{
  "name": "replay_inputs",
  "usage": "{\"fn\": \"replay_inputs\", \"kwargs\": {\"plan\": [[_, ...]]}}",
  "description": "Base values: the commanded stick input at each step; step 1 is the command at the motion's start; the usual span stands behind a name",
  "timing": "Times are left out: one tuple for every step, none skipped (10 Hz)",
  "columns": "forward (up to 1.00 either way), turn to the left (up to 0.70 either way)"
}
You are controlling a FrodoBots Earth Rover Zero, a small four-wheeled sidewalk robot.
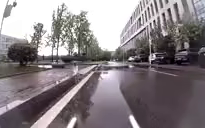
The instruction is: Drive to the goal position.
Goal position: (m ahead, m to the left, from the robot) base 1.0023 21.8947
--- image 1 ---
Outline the white car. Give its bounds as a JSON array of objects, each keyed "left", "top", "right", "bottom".
[{"left": 127, "top": 55, "right": 137, "bottom": 63}]

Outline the low dark hedge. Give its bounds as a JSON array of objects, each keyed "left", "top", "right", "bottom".
[{"left": 60, "top": 55, "right": 93, "bottom": 64}]

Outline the row of tall trees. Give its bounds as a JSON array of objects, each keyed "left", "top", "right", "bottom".
[{"left": 29, "top": 2, "right": 113, "bottom": 63}]

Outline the thin pale pole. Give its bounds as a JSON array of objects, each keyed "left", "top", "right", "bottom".
[{"left": 147, "top": 22, "right": 153, "bottom": 66}]

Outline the wet dark asphalt road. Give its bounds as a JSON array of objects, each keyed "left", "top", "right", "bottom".
[{"left": 48, "top": 61, "right": 205, "bottom": 128}]

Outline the pale kerb strip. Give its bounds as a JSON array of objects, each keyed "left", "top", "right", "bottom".
[{"left": 29, "top": 65, "right": 98, "bottom": 128}]

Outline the dark car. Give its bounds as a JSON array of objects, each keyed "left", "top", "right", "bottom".
[
  {"left": 173, "top": 49, "right": 200, "bottom": 66},
  {"left": 149, "top": 51, "right": 170, "bottom": 65}
]

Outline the large glass-fronted building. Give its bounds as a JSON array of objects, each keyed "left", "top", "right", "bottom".
[{"left": 119, "top": 0, "right": 205, "bottom": 58}]

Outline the row of street trees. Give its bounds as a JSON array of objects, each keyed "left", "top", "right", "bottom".
[{"left": 132, "top": 13, "right": 205, "bottom": 56}]

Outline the dark ground strip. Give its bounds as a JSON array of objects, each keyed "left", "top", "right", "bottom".
[{"left": 0, "top": 70, "right": 93, "bottom": 128}]

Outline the round dark bush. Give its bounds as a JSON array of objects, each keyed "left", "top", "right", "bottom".
[{"left": 7, "top": 41, "right": 39, "bottom": 66}]

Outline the wet brick pavement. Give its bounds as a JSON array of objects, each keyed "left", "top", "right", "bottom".
[{"left": 0, "top": 65, "right": 78, "bottom": 118}]

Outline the grass patch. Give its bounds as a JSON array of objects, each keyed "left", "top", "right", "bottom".
[{"left": 0, "top": 62, "right": 46, "bottom": 80}]

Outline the pale low building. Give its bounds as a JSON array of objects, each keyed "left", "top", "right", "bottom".
[{"left": 0, "top": 31, "right": 27, "bottom": 62}]

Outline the traffic light pole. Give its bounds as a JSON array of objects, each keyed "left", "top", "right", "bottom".
[{"left": 0, "top": 0, "right": 18, "bottom": 64}]

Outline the short pale post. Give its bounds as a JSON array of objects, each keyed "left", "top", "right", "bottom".
[{"left": 72, "top": 61, "right": 79, "bottom": 75}]

